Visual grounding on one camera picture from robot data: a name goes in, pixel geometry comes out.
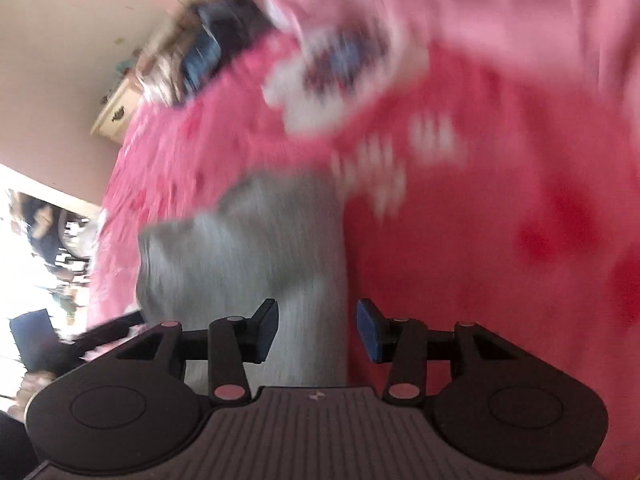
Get person's left hand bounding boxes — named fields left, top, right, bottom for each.
left=10, top=370, right=56, bottom=423

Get black wheelchair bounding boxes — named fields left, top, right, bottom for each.
left=10, top=190, right=98, bottom=286

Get cream nightstand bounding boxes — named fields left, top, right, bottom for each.
left=90, top=74, right=146, bottom=145

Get pink printed blanket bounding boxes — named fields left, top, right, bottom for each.
left=87, top=25, right=640, bottom=480

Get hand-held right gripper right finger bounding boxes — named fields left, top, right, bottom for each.
left=356, top=298, right=523, bottom=404

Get beige pants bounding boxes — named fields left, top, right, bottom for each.
left=137, top=45, right=186, bottom=106

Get pink and blue quilt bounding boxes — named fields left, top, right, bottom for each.
left=220, top=0, right=640, bottom=111

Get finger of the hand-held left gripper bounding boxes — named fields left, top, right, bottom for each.
left=75, top=310, right=146, bottom=362

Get blue jeans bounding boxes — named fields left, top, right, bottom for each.
left=180, top=2, right=273, bottom=101

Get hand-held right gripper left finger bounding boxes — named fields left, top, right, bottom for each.
left=115, top=298, right=279, bottom=407

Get grey sweatpants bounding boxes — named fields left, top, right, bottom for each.
left=135, top=172, right=351, bottom=396

